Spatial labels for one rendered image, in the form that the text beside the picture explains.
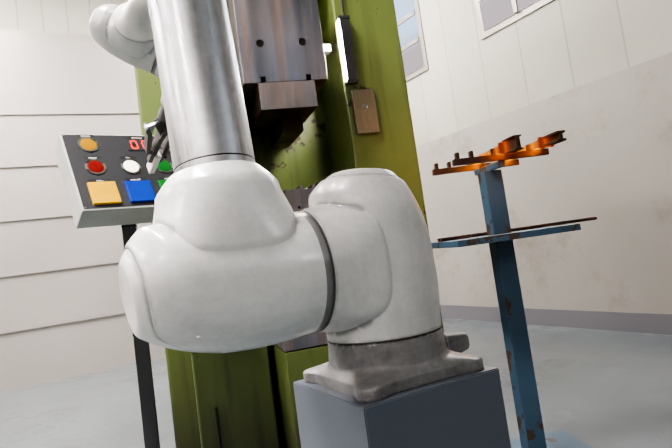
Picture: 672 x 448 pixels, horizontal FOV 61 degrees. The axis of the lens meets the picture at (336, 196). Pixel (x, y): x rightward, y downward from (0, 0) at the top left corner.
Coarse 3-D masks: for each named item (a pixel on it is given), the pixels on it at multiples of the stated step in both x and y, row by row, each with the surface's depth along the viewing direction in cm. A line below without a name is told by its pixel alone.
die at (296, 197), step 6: (300, 186) 196; (312, 186) 197; (288, 192) 195; (294, 192) 195; (300, 192) 196; (306, 192) 196; (288, 198) 194; (294, 198) 195; (300, 198) 195; (306, 198) 196; (294, 204) 195; (300, 204) 195; (306, 204) 196
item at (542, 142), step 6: (558, 132) 167; (540, 138) 175; (546, 138) 174; (552, 138) 171; (558, 138) 168; (564, 138) 167; (534, 144) 180; (540, 144) 175; (546, 144) 173; (552, 144) 172; (522, 150) 189
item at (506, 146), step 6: (510, 138) 170; (516, 138) 168; (498, 144) 176; (504, 144) 176; (510, 144) 172; (516, 144) 168; (498, 150) 179; (504, 150) 176; (510, 150) 171; (516, 150) 169
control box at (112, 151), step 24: (72, 144) 162; (120, 144) 171; (72, 168) 157; (120, 168) 165; (144, 168) 170; (72, 192) 155; (120, 192) 160; (96, 216) 154; (120, 216) 159; (144, 216) 164
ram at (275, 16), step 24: (240, 0) 198; (264, 0) 201; (288, 0) 203; (312, 0) 205; (240, 24) 197; (264, 24) 200; (288, 24) 202; (312, 24) 204; (240, 48) 196; (264, 48) 199; (288, 48) 201; (312, 48) 203; (240, 72) 199; (264, 72) 198; (288, 72) 200; (312, 72) 202
